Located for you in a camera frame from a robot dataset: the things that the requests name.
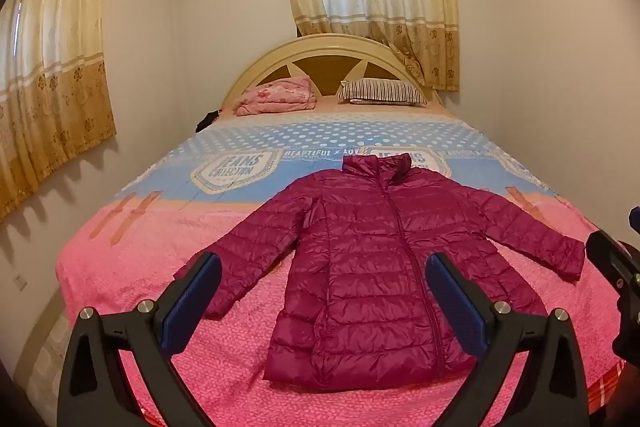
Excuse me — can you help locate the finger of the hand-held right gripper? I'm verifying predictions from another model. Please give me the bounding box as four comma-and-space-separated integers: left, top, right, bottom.
585, 230, 640, 305

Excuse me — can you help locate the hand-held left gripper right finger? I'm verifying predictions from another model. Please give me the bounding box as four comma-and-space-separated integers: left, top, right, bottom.
424, 252, 591, 427

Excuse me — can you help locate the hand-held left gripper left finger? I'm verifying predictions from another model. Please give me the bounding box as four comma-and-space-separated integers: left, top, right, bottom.
56, 251, 223, 427

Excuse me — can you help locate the magenta quilted down jacket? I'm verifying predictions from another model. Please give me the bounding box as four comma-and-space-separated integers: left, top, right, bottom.
172, 153, 587, 392

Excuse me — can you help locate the red patterned bed sheet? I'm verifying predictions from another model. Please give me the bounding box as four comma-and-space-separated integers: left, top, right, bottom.
585, 359, 628, 413

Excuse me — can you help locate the pink and blue printed bedspread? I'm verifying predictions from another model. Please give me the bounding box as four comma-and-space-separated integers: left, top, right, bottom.
54, 99, 632, 427

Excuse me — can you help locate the dark cloth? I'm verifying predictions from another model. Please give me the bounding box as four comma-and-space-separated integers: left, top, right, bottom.
196, 109, 222, 134

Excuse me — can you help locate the pink folded quilt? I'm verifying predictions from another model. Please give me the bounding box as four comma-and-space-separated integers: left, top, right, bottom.
235, 76, 317, 116

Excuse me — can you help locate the striped pillow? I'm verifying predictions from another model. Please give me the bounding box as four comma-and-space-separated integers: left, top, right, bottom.
336, 78, 430, 106

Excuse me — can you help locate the cream wooden headboard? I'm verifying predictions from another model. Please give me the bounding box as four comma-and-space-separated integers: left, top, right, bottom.
220, 33, 446, 112

